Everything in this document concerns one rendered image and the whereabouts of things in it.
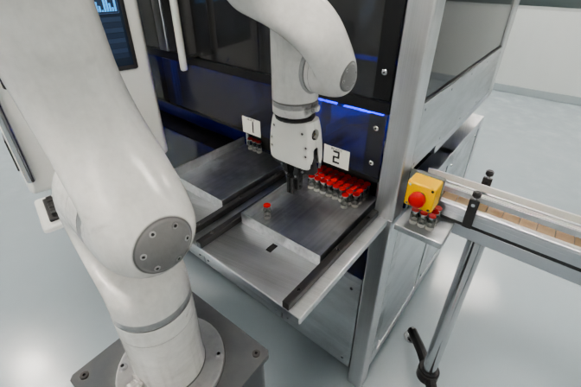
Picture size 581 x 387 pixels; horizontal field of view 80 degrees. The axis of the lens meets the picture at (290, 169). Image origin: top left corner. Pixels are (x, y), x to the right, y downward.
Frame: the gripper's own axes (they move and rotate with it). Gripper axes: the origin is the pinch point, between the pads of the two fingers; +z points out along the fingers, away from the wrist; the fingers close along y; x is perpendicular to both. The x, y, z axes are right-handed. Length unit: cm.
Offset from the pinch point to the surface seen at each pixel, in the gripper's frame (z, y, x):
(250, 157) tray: 22, 44, -29
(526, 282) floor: 110, -56, -134
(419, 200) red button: 9.9, -19.0, -24.7
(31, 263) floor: 110, 169, 32
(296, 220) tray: 22.2, 8.5, -11.9
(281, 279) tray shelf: 22.4, -1.5, 6.5
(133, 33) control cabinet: -18, 85, -17
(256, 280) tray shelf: 22.4, 2.8, 10.2
